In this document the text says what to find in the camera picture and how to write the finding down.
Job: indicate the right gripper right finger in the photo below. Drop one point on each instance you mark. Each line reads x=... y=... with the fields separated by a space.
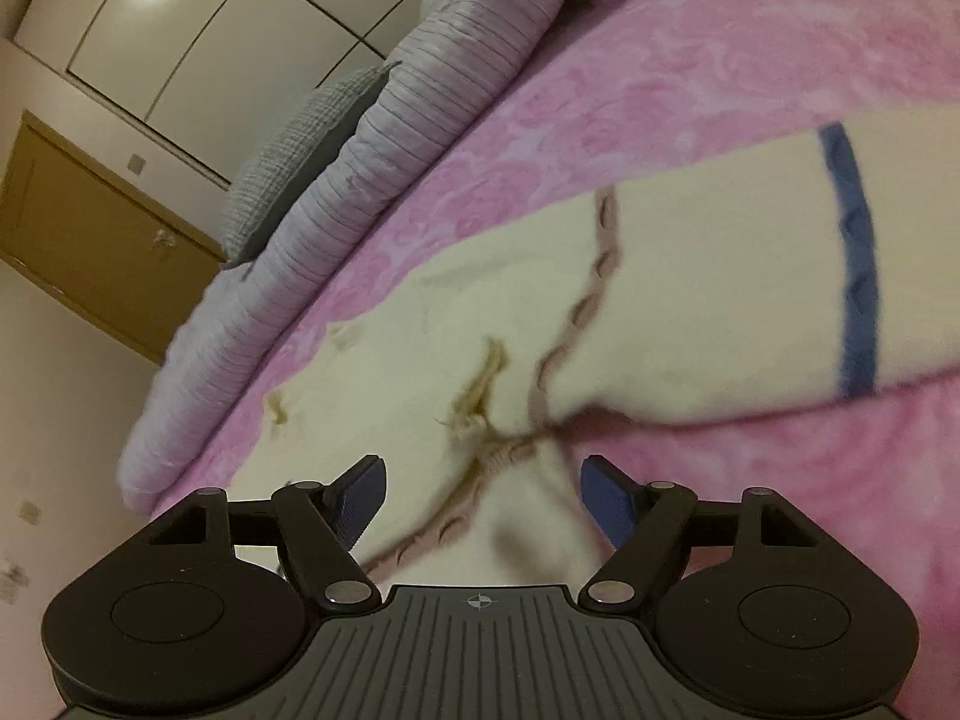
x=655 y=527

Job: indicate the striped grey folded quilt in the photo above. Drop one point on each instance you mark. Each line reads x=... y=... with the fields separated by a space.
x=444 y=74

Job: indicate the pink floral bed blanket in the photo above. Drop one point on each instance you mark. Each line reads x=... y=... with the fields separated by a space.
x=641 y=86

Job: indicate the grey textured pillow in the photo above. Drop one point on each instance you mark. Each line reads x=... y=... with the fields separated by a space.
x=291 y=158

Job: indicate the brown wooden door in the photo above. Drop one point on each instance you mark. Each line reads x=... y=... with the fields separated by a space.
x=99 y=244

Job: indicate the white knit sweater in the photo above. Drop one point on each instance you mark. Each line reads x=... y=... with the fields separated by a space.
x=813 y=267

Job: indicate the white wardrobe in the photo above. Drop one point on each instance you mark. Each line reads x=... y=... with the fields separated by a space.
x=211 y=76

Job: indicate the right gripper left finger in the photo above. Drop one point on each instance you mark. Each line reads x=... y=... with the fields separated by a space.
x=312 y=526

